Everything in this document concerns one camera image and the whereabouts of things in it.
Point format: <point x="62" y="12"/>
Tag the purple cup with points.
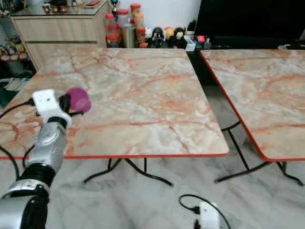
<point x="80" y="99"/>

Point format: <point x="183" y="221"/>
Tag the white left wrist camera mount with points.
<point x="46" y="102"/>

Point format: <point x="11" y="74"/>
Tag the marble folding table red edge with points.
<point x="262" y="95"/>
<point x="147" y="90"/>

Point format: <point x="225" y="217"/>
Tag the green plastic basket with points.
<point x="7" y="93"/>

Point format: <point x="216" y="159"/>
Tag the white small box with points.
<point x="189" y="44"/>

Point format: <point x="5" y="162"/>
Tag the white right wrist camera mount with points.
<point x="209" y="215"/>

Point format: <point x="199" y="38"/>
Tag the black figurine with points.
<point x="179" y="37"/>
<point x="157" y="37"/>

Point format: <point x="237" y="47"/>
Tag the black television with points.
<point x="248" y="19"/>

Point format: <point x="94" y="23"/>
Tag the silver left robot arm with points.
<point x="50" y="148"/>

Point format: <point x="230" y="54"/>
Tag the small trophy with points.
<point x="114" y="5"/>

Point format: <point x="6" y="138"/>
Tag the red flat item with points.
<point x="91" y="4"/>

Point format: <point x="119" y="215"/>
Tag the yellow figurine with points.
<point x="168" y="32"/>

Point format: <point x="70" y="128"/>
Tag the tall red-capped plastic bottle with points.
<point x="111" y="31"/>

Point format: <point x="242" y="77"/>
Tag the orange-filled jar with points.
<point x="139" y="20"/>

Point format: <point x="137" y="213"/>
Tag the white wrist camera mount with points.
<point x="46" y="102"/>
<point x="209" y="215"/>

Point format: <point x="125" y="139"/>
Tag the steel canister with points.
<point x="128" y="36"/>

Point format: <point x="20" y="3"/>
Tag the clear jar red lid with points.
<point x="135" y="8"/>
<point x="123" y="17"/>

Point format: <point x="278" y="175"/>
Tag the red small box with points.
<point x="200" y="39"/>

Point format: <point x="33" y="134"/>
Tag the wooden drawer cabinet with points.
<point x="62" y="33"/>

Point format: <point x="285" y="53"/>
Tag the shelf of plush toys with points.
<point x="13" y="51"/>

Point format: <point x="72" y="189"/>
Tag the small red jar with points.
<point x="141" y="36"/>

